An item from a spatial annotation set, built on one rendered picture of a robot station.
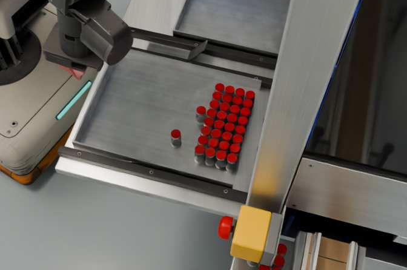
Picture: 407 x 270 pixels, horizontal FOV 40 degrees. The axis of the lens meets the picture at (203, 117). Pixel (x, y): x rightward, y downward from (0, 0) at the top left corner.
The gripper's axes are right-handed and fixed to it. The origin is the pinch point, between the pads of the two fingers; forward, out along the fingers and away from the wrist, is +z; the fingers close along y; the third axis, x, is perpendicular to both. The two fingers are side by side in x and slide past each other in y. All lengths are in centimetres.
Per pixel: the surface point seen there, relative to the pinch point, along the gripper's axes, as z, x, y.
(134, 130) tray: 19.2, 2.4, 10.7
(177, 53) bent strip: 18.4, 24.7, 13.6
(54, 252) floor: 111, -5, -12
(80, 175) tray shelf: 20.7, -10.5, 3.5
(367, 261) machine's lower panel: 15, -12, 63
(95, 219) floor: 110, 10, -2
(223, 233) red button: 3.8, -19.4, 33.1
